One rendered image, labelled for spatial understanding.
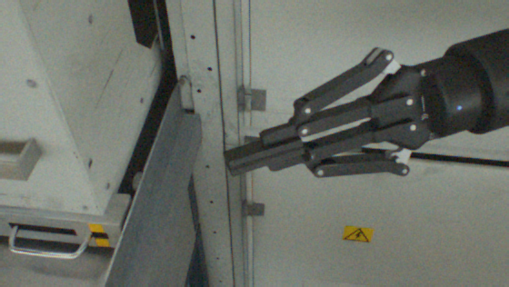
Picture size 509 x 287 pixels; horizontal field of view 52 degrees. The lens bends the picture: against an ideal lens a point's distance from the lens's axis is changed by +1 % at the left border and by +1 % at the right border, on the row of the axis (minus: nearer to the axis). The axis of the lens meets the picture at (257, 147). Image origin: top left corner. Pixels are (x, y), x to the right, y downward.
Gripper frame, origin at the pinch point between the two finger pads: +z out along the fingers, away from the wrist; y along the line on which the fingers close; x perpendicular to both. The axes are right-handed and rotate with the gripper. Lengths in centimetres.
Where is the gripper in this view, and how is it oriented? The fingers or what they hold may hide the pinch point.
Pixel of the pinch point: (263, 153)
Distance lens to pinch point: 47.4
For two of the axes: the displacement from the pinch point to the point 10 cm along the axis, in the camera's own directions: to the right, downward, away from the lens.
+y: -2.3, -9.1, -3.5
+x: 2.3, 3.0, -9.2
